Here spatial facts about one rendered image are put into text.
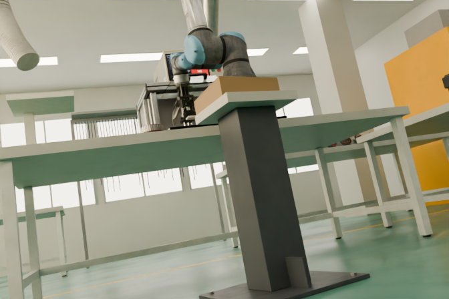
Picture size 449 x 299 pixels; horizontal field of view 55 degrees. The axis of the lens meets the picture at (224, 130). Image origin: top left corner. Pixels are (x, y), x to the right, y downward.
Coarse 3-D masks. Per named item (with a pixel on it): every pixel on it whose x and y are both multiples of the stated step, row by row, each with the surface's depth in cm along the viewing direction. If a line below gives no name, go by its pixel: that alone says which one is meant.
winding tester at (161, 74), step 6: (162, 54) 258; (168, 54) 256; (162, 60) 260; (162, 66) 261; (156, 72) 279; (162, 72) 263; (168, 72) 253; (210, 72) 261; (216, 72) 263; (222, 72) 264; (156, 78) 281; (162, 78) 264; (168, 78) 252
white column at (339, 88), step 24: (312, 0) 645; (336, 0) 649; (312, 24) 651; (336, 24) 638; (312, 48) 658; (336, 48) 627; (336, 72) 617; (336, 96) 613; (360, 96) 620; (336, 168) 631; (360, 168) 590; (360, 192) 584
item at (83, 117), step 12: (132, 108) 572; (72, 120) 566; (84, 120) 571; (96, 120) 576; (108, 120) 583; (120, 120) 613; (72, 132) 563; (132, 132) 589; (192, 168) 604; (216, 192) 604; (216, 204) 603; (84, 228) 539; (84, 240) 535
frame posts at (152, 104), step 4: (152, 92) 242; (152, 96) 241; (148, 100) 251; (152, 100) 241; (156, 100) 242; (148, 104) 250; (152, 104) 240; (156, 104) 241; (148, 108) 251; (152, 108) 240; (156, 108) 240; (152, 112) 241; (156, 112) 240; (152, 116) 250; (156, 116) 240; (152, 120) 248; (156, 120) 240
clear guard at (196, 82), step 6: (192, 78) 230; (198, 78) 230; (210, 78) 232; (168, 84) 237; (174, 84) 238; (192, 84) 244; (198, 84) 245; (204, 84) 247; (168, 90) 246; (174, 90) 248; (192, 90) 254; (198, 90) 257
